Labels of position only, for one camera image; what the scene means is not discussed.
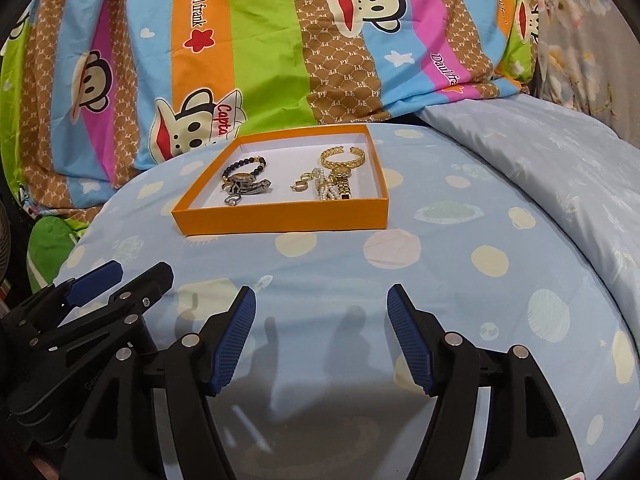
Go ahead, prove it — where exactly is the green cloth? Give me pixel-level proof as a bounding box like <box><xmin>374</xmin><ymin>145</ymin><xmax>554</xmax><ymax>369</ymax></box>
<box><xmin>26</xmin><ymin>214</ymin><xmax>92</xmax><ymax>283</ymax></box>

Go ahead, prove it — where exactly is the gold wristwatch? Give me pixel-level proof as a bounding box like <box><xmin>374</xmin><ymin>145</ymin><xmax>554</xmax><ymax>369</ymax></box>
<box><xmin>330</xmin><ymin>160</ymin><xmax>354</xmax><ymax>200</ymax></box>

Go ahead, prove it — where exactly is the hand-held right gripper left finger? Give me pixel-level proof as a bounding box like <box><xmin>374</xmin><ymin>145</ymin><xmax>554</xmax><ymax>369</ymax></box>
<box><xmin>60</xmin><ymin>285</ymin><xmax>258</xmax><ymax>480</ymax></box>

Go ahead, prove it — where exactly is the black bead bracelet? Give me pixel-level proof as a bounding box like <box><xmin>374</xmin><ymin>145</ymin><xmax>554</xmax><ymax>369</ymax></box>
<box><xmin>221</xmin><ymin>156</ymin><xmax>268</xmax><ymax>187</ymax></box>

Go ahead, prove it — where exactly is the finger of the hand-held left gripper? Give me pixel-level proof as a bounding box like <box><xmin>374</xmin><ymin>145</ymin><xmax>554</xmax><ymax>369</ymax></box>
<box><xmin>27</xmin><ymin>260</ymin><xmax>125</xmax><ymax>313</ymax></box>
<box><xmin>27</xmin><ymin>261</ymin><xmax>176</xmax><ymax>356</ymax></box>

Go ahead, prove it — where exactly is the grey floral cloth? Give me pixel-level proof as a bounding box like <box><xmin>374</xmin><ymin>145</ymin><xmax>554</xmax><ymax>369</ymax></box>
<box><xmin>529</xmin><ymin>0</ymin><xmax>640</xmax><ymax>142</ymax></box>

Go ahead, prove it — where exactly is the light blue dotted bedsheet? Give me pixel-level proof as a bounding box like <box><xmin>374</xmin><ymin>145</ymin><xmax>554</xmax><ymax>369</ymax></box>
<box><xmin>52</xmin><ymin>122</ymin><xmax>637</xmax><ymax>480</ymax></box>

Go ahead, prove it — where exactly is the colourful monkey print blanket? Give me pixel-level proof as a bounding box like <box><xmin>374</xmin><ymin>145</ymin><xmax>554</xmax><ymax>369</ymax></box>
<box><xmin>0</xmin><ymin>0</ymin><xmax>543</xmax><ymax>223</ymax></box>

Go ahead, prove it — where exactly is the orange jewelry box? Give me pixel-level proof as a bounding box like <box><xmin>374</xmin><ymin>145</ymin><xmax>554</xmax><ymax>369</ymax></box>
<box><xmin>171</xmin><ymin>124</ymin><xmax>390</xmax><ymax>238</ymax></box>

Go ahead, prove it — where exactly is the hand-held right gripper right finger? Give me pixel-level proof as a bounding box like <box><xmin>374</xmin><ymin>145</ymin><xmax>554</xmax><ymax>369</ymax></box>
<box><xmin>387</xmin><ymin>283</ymin><xmax>585</xmax><ymax>480</ymax></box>

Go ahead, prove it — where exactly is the gold chain bangle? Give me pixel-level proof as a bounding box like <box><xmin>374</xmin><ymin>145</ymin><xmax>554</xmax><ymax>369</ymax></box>
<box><xmin>320</xmin><ymin>145</ymin><xmax>372</xmax><ymax>171</ymax></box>

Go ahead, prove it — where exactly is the white pearl bracelet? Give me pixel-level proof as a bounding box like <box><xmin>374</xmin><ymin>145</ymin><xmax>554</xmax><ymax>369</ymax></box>
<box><xmin>312</xmin><ymin>166</ymin><xmax>335</xmax><ymax>201</ymax></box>

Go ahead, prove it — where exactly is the pale blue quilt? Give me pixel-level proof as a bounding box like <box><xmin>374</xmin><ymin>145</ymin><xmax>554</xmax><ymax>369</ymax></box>
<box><xmin>417</xmin><ymin>94</ymin><xmax>640</xmax><ymax>343</ymax></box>

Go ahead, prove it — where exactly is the silver wristwatch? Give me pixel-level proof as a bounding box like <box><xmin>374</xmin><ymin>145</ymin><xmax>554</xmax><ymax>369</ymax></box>
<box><xmin>221</xmin><ymin>172</ymin><xmax>275</xmax><ymax>208</ymax></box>

